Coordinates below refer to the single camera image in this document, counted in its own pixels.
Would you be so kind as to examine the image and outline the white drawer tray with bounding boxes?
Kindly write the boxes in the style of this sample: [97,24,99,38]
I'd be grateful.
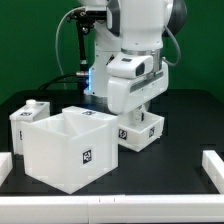
[118,110,164,152]

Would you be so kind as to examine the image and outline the black cables on table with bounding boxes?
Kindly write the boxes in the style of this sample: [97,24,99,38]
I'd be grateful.
[38,71,90,91]

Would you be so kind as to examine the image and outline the grey cable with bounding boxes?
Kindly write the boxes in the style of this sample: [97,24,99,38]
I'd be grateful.
[54,5,86,90]

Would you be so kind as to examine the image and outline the large white drawer housing box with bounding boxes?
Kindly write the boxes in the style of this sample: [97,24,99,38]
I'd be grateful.
[22,106,118,194]

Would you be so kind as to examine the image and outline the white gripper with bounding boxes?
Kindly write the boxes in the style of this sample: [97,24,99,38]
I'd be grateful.
[107,62,168,124]

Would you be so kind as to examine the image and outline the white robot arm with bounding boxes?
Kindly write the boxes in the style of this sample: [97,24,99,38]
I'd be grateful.
[78,0,187,122]

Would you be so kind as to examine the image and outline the white left rail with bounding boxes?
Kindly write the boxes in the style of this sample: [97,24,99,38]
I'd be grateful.
[0,152,13,186]

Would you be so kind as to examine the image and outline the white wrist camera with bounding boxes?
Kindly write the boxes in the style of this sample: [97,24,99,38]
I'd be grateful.
[107,53,153,79]

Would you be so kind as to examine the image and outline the white right rail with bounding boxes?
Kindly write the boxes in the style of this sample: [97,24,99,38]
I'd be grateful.
[202,150,224,194]

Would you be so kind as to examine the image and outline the small white drawer with knob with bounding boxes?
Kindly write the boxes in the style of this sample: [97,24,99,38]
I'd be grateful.
[9,99,51,156]

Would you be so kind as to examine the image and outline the grey wrist hose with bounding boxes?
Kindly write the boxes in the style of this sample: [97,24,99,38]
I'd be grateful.
[161,25,182,68]

